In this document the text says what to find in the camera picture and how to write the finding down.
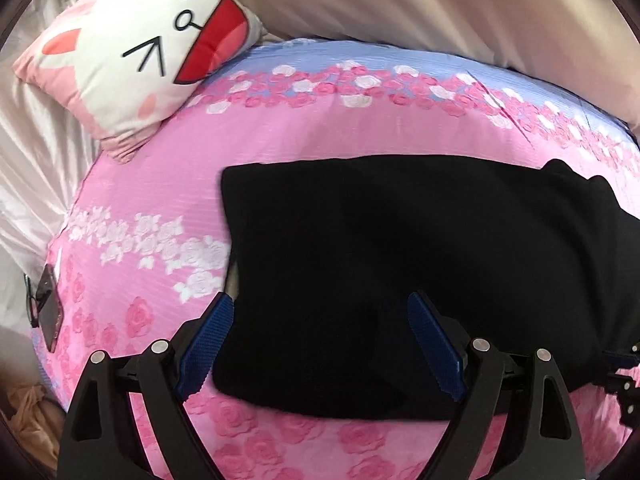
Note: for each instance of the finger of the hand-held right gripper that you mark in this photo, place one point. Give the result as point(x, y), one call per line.
point(625, 380)

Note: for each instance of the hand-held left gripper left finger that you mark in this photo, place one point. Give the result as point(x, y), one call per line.
point(207, 340)

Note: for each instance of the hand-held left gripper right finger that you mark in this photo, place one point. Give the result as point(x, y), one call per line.
point(434, 345)

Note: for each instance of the black pants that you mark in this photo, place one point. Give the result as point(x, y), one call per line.
point(380, 260)

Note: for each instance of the pink floral quilt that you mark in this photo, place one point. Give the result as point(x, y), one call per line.
point(150, 200)

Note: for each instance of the dark smartphone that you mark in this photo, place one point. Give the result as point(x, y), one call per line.
point(50, 310)

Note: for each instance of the tan cloth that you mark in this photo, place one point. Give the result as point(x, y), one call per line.
point(32, 410)

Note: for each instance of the shiny pale satin sheet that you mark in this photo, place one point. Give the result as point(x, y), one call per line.
point(35, 160)

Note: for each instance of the white cartoon face pillow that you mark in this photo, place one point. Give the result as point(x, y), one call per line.
point(120, 60)

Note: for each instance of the beige cloth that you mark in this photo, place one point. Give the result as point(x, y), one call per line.
point(425, 0)

